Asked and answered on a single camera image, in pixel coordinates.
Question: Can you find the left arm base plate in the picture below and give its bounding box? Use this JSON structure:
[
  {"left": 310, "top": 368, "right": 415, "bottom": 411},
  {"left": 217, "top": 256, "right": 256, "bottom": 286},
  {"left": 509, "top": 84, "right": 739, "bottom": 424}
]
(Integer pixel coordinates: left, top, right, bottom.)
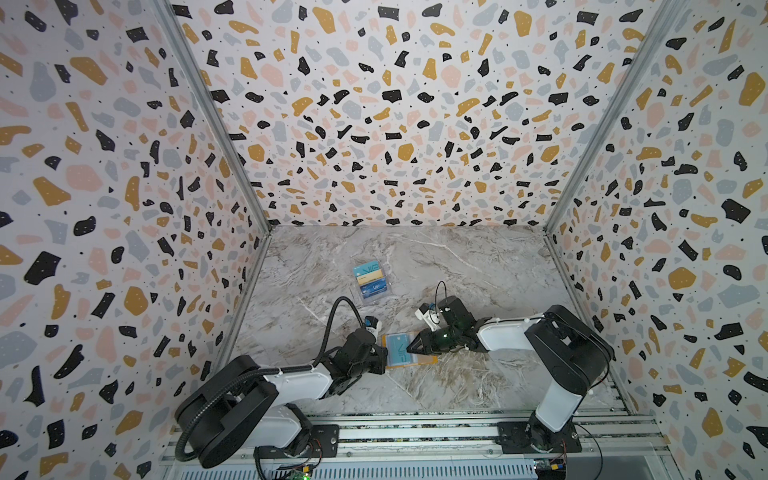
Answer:
[{"left": 257, "top": 424, "right": 340, "bottom": 462}]

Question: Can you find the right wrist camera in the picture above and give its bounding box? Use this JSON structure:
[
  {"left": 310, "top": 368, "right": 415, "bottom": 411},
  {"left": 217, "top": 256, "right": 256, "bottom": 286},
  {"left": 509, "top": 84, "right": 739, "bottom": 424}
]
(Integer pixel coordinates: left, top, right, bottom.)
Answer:
[{"left": 415, "top": 303, "right": 446, "bottom": 332}]

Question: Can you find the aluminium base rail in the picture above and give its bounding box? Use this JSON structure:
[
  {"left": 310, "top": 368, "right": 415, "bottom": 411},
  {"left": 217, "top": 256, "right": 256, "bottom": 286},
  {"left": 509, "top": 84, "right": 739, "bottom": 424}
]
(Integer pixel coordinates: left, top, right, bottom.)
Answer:
[{"left": 299, "top": 409, "right": 682, "bottom": 479}]

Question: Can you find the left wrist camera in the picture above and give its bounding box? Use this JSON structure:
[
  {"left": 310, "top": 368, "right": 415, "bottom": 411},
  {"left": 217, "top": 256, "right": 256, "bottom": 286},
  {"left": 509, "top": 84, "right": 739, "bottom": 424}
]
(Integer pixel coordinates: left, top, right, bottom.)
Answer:
[{"left": 364, "top": 315, "right": 382, "bottom": 340}]

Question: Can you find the white ventilation grille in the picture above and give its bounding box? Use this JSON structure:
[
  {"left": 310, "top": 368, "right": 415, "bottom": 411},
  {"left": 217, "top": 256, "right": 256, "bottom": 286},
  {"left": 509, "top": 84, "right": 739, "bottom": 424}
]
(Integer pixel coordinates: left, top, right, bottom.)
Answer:
[{"left": 178, "top": 459, "right": 538, "bottom": 479}]

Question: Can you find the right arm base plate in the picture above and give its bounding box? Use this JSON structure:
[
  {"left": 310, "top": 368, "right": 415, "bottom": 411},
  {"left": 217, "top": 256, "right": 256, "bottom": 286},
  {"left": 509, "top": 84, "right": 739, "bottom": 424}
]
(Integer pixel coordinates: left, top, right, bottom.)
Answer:
[{"left": 495, "top": 417, "right": 582, "bottom": 454}]

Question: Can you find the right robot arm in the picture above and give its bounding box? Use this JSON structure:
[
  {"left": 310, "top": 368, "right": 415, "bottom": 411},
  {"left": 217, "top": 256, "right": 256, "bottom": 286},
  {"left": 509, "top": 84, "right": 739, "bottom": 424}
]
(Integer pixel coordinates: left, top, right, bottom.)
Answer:
[{"left": 407, "top": 296, "right": 616, "bottom": 452}]

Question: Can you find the yellow card holder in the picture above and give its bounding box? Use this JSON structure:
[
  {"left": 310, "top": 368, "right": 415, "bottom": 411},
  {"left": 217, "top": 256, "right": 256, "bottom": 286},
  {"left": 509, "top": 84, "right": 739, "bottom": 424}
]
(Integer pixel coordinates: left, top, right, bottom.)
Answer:
[{"left": 381, "top": 332, "right": 438, "bottom": 369}]

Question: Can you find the black corrugated cable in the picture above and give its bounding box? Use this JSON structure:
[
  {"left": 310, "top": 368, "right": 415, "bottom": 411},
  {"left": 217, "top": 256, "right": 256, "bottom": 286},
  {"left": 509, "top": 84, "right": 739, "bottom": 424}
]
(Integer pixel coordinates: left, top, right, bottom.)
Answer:
[{"left": 173, "top": 296, "right": 367, "bottom": 463}]

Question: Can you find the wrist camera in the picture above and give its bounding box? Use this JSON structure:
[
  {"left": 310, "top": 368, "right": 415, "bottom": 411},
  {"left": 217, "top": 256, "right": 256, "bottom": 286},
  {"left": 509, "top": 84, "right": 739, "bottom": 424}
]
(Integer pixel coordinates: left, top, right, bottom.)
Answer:
[
  {"left": 364, "top": 315, "right": 382, "bottom": 340},
  {"left": 415, "top": 303, "right": 446, "bottom": 332}
]

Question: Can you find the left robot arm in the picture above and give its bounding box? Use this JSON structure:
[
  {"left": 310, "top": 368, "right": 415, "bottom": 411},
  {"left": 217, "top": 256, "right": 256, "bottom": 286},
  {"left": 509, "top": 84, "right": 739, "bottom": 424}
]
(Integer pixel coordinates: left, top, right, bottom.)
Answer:
[{"left": 174, "top": 328, "right": 388, "bottom": 468}]

